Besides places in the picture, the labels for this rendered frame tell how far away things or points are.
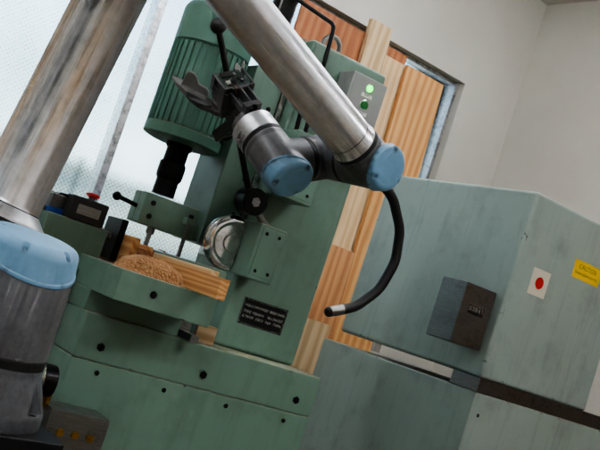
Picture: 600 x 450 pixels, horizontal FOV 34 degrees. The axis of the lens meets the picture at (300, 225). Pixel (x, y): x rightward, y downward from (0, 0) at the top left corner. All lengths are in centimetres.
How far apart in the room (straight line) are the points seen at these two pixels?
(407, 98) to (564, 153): 79
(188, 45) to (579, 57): 284
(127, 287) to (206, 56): 58
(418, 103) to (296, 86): 260
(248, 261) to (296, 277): 20
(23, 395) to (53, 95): 48
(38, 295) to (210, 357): 71
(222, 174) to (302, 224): 22
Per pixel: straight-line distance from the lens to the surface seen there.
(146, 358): 202
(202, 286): 190
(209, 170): 225
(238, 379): 212
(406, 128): 424
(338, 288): 397
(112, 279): 189
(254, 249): 210
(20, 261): 143
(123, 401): 202
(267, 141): 189
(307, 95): 173
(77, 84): 163
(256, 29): 165
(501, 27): 481
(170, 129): 215
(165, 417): 206
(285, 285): 226
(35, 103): 163
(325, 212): 229
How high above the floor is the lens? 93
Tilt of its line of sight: 5 degrees up
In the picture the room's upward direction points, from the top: 18 degrees clockwise
